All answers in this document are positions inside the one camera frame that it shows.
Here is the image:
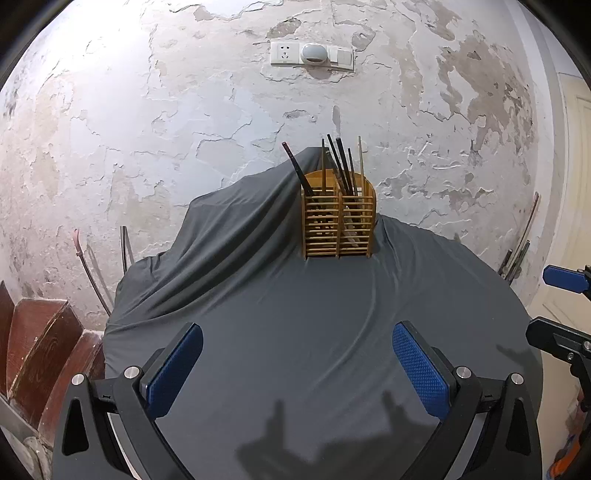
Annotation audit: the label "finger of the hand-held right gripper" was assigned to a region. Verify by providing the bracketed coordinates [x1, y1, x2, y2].
[542, 263, 591, 294]
[525, 316, 591, 365]

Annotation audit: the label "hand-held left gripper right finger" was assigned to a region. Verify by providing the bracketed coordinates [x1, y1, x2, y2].
[392, 320, 544, 480]

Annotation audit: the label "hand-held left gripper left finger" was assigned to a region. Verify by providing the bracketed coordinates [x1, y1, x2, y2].
[51, 322, 205, 480]

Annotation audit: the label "wooden slatted utensil holder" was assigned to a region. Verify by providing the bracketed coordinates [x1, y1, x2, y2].
[301, 169, 377, 259]

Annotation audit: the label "black chopstick red dotted end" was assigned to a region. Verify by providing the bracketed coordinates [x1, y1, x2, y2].
[281, 141, 312, 195]

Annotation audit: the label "dark metal rods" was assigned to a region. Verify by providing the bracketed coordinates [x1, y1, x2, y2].
[498, 240, 532, 282]

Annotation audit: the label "orange object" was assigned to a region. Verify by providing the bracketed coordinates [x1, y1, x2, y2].
[551, 434, 583, 480]

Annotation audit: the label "dark grey cloth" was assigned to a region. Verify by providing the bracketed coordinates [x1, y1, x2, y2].
[104, 147, 543, 480]

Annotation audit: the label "cream door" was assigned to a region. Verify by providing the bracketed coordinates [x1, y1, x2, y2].
[531, 71, 591, 352]

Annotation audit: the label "thin metal rod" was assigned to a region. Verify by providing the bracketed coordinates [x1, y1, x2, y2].
[120, 225, 136, 273]

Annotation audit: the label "pink tipped thin rod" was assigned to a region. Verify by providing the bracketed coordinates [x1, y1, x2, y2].
[73, 229, 112, 315]

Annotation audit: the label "brown wooden furniture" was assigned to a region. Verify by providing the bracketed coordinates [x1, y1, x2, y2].
[0, 279, 107, 450]

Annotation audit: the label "white light switch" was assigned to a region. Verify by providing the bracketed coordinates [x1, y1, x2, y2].
[327, 46, 356, 71]

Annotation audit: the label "white wall socket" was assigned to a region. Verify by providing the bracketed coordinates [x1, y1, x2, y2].
[270, 41, 303, 68]

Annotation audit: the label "round white wall device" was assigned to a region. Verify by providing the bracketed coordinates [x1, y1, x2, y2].
[300, 42, 329, 66]

